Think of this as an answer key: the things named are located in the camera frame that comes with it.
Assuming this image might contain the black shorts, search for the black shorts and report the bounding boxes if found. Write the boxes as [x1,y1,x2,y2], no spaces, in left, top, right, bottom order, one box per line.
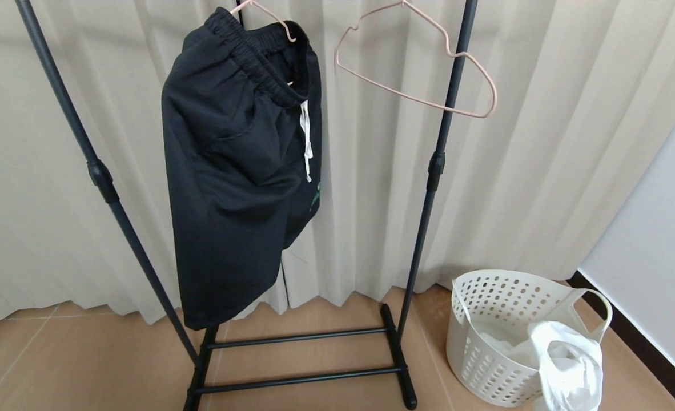
[162,7,323,331]

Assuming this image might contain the pink clothes hanger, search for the pink clothes hanger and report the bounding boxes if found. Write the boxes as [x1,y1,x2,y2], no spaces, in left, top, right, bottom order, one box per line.
[335,0,497,119]
[229,0,297,86]

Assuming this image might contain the white garment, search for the white garment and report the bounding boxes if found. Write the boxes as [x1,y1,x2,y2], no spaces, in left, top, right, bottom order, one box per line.
[475,320,604,411]

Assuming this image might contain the black clothes rack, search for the black clothes rack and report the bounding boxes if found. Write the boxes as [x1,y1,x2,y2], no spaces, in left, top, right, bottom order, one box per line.
[15,0,479,411]

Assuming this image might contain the white laundry basket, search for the white laundry basket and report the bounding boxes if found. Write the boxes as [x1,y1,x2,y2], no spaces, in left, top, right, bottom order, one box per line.
[446,269,613,409]

